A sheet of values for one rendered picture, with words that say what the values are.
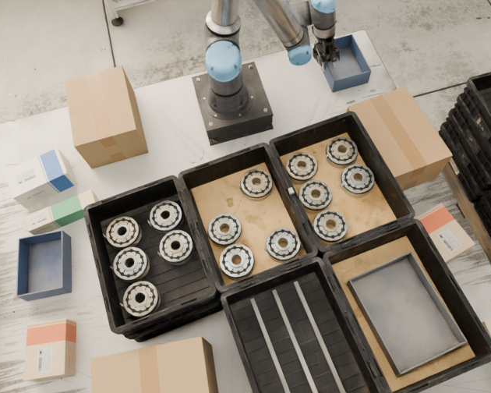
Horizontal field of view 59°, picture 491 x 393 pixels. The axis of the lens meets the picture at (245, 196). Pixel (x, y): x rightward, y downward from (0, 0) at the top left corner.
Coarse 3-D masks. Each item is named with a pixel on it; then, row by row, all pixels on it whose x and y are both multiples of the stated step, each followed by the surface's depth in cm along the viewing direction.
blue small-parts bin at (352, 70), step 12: (348, 36) 175; (348, 48) 180; (348, 60) 178; (360, 60) 173; (324, 72) 174; (336, 72) 175; (348, 72) 175; (360, 72) 175; (336, 84) 168; (348, 84) 170; (360, 84) 172
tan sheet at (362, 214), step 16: (320, 144) 147; (320, 160) 145; (320, 176) 142; (336, 176) 142; (336, 192) 140; (336, 208) 137; (352, 208) 137; (368, 208) 136; (384, 208) 136; (352, 224) 135; (368, 224) 134
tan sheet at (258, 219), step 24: (264, 168) 145; (192, 192) 143; (216, 192) 142; (240, 192) 142; (240, 216) 138; (264, 216) 138; (288, 216) 137; (240, 240) 135; (264, 240) 134; (264, 264) 131
